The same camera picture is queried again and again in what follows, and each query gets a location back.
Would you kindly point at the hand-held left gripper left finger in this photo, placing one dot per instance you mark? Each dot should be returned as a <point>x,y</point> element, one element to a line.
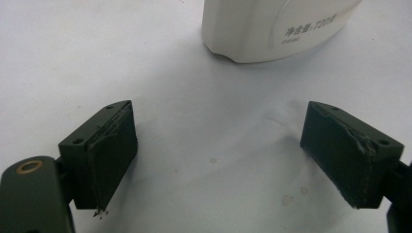
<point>103,158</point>

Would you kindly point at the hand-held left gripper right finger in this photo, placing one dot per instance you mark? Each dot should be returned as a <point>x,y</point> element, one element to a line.
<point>346,155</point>

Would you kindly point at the white plastic bottle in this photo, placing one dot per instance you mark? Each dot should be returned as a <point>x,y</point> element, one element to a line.
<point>243,29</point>

